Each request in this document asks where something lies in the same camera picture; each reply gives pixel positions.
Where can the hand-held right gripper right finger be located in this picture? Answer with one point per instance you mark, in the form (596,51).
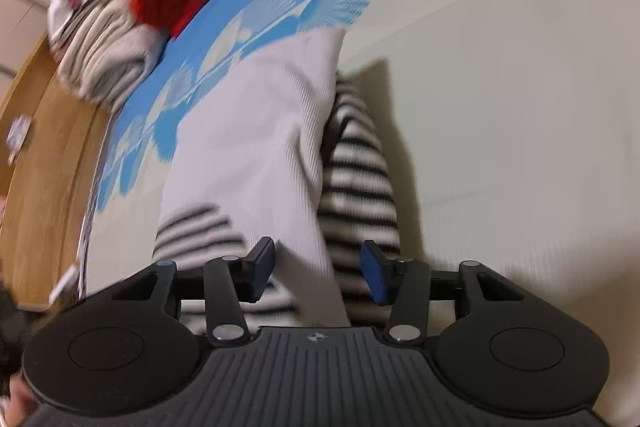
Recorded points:
(374,274)

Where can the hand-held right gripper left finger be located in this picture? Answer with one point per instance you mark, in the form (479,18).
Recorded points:
(262,269)

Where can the black white striped garment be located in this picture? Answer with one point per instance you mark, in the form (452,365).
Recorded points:
(250,147)

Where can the blue cream printed bedsheet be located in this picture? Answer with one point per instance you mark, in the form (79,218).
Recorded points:
(500,132)

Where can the beige folded garment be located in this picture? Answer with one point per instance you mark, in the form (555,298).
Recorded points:
(107,57)

